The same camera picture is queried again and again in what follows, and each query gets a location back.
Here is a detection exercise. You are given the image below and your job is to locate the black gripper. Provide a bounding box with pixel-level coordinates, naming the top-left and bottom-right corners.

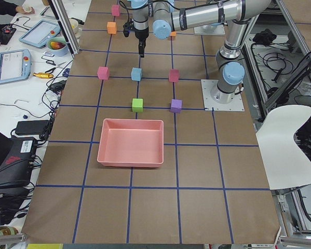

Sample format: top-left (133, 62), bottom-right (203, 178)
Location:
top-left (134, 29), bottom-right (148, 58)

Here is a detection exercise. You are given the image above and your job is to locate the light blue foam block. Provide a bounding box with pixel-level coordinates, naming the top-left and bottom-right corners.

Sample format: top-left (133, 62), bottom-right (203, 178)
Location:
top-left (131, 67), bottom-right (142, 81)

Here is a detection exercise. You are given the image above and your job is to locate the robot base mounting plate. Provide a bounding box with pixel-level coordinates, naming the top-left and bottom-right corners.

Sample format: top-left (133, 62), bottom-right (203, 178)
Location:
top-left (201, 79), bottom-right (245, 112)

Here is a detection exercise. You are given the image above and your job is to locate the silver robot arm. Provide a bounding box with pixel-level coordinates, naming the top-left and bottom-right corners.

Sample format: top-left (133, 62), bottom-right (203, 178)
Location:
top-left (124, 0), bottom-right (270, 104)

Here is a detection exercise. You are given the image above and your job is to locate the orange foam block left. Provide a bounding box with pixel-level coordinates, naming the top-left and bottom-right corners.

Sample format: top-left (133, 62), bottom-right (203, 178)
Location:
top-left (106, 22), bottom-right (117, 34)

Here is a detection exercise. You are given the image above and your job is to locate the magenta foam block far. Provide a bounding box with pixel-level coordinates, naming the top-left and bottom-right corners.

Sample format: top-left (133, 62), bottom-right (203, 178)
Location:
top-left (111, 5), bottom-right (120, 17)

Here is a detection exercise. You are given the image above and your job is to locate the pink foam block right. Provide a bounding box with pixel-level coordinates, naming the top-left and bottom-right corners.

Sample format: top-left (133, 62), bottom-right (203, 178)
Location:
top-left (168, 69), bottom-right (180, 82)

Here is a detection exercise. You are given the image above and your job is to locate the pink foam block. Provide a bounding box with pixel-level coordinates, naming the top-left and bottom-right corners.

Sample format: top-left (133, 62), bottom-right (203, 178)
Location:
top-left (168, 69), bottom-right (180, 82)
top-left (97, 66), bottom-right (110, 80)

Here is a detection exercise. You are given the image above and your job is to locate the pink foam block left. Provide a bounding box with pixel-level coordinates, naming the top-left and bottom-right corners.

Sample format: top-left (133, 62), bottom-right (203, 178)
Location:
top-left (97, 66), bottom-right (110, 80)

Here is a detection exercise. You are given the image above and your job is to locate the green foam block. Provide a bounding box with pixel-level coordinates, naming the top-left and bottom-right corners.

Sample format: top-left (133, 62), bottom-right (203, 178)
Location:
top-left (132, 98), bottom-right (143, 113)

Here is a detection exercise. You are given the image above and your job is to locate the purple foam block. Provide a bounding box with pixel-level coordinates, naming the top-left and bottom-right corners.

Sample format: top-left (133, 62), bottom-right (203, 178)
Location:
top-left (170, 99), bottom-right (182, 113)

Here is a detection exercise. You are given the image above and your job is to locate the white cup with saucer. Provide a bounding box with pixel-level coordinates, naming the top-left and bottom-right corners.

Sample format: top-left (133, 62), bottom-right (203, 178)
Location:
top-left (69, 18), bottom-right (82, 39)

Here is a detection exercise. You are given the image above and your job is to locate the light blue fruit bowl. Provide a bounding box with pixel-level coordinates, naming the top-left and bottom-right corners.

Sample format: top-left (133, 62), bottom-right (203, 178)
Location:
top-left (46, 37), bottom-right (69, 57)

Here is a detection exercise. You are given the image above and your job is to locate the pink plastic tray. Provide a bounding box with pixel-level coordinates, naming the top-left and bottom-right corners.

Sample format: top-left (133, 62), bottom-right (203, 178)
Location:
top-left (97, 118), bottom-right (164, 168)

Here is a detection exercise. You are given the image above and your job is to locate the teach pendant tablet far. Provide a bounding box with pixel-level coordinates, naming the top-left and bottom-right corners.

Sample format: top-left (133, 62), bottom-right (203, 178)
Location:
top-left (19, 20), bottom-right (61, 48)

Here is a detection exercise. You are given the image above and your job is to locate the teach pendant tablet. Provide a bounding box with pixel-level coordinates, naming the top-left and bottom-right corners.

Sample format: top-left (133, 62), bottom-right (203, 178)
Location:
top-left (19, 20), bottom-right (61, 48)
top-left (0, 49), bottom-right (31, 84)

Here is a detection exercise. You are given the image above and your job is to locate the gold metal cylinder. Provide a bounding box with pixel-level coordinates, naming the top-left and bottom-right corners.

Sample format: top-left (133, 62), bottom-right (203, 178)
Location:
top-left (32, 73), bottom-right (54, 79)

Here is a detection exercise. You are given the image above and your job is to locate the teach pendant tablet near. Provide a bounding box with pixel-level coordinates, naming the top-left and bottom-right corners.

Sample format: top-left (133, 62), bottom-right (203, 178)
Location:
top-left (0, 49), bottom-right (31, 84)

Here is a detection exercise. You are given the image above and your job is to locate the black power adapter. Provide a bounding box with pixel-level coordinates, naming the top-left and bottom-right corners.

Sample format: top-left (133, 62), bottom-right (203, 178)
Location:
top-left (15, 120), bottom-right (49, 135)

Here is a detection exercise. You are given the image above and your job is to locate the black electronics box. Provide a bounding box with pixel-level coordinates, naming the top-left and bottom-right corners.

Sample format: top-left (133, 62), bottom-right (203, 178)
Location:
top-left (0, 137), bottom-right (37, 189)

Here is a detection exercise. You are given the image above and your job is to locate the white chair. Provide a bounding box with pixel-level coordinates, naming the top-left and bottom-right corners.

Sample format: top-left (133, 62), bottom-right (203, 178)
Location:
top-left (256, 105), bottom-right (311, 190)

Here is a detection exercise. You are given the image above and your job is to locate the aluminium frame post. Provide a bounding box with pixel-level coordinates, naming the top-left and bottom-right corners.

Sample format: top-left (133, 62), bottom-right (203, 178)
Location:
top-left (48, 0), bottom-right (80, 55)

